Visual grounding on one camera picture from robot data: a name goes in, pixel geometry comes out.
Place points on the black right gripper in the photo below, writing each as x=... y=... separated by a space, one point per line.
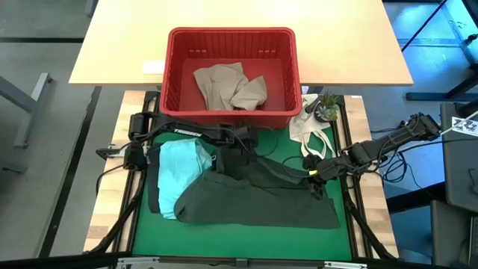
x=328 y=168

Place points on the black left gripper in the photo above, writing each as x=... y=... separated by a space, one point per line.
x=242 y=136

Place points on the dark green garment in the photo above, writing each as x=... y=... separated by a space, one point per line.
x=254 y=201

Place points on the teal shorts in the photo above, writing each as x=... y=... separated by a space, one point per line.
x=179 y=168

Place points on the dark grey shorts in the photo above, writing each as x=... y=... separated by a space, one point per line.
x=153 y=187

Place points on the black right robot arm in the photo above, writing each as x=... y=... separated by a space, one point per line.
x=396 y=142

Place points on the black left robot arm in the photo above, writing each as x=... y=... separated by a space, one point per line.
x=179 y=132

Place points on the red plastic laundry bin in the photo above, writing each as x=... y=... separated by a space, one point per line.
x=231 y=119

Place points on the green work mat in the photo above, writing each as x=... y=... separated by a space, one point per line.
x=341 y=209

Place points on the beige garment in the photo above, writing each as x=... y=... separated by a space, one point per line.
x=224 y=87

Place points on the cream canvas tote bag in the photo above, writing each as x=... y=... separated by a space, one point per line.
x=304 y=130

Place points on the clear spray bottle black cap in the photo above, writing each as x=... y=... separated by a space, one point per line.
x=313 y=106

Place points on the small potted succulent plant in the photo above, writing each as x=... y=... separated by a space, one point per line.
x=328 y=110

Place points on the light wooden side board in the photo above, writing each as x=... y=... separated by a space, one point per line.
x=123 y=108
x=358 y=112

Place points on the white paper label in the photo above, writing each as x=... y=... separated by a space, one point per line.
x=154 y=67

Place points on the light wooden desk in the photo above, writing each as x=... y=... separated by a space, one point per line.
x=242 y=15

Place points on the black equipment cart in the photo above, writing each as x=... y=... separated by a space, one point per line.
x=459 y=168

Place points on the dark desk foot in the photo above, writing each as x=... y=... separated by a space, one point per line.
x=440 y=95

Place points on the white fiducial marker tag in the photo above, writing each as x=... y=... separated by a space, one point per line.
x=465 y=125

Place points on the grey desk leg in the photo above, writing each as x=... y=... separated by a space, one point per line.
x=26 y=101

